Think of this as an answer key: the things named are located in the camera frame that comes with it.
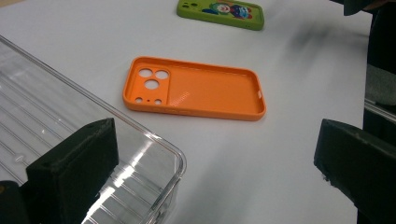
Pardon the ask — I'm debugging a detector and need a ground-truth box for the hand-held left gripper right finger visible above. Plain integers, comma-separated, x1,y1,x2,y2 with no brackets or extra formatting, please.
313,118,396,224

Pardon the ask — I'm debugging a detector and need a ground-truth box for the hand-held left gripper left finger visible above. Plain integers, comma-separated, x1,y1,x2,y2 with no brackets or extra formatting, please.
21,117,120,224

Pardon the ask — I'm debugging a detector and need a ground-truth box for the clear plastic container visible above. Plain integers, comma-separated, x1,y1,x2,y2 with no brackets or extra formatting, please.
0,35,188,224

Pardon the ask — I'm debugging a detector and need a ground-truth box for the green cartoon print phone case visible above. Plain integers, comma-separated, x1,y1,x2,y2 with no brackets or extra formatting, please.
176,0,265,32

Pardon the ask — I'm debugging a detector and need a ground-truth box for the grey metal bar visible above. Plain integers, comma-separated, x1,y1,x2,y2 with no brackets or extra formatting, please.
363,98,396,124

